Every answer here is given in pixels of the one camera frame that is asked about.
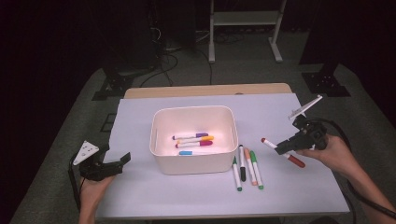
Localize dark green marker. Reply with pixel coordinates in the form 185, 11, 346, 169
232, 156, 244, 192

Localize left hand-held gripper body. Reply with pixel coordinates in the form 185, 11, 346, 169
73, 140, 110, 182

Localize white metal stand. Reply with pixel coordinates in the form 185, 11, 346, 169
207, 0, 288, 64

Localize black stand base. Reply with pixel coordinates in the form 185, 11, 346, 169
301, 62, 352, 98
92, 66, 134, 102

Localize peach marker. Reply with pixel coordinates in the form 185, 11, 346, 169
244, 147, 259, 187

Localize black marker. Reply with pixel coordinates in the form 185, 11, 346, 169
238, 144, 248, 183

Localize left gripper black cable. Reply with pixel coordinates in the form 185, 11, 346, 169
67, 153, 85, 213

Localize white plastic storage bin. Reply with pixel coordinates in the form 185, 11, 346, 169
148, 105, 240, 175

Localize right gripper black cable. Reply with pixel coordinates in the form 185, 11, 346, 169
306, 117, 396, 224

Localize person's right hand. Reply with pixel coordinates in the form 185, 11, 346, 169
295, 133, 355, 179

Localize purple marker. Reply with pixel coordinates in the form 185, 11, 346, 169
172, 133, 209, 141

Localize person's left hand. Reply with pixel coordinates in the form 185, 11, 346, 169
79, 175, 116, 213

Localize white table cover sheet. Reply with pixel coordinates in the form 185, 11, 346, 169
94, 92, 350, 219

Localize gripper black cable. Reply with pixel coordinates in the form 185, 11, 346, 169
306, 117, 396, 224
67, 153, 85, 213

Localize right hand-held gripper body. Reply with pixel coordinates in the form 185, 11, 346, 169
288, 94, 329, 152

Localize black floor cable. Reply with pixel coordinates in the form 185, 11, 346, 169
138, 52, 180, 88
195, 48, 214, 86

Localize light green marker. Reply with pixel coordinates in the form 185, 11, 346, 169
249, 150, 264, 190

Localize yellow marker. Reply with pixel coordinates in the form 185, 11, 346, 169
177, 135, 215, 145

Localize red marker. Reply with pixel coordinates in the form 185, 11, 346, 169
261, 137, 306, 169

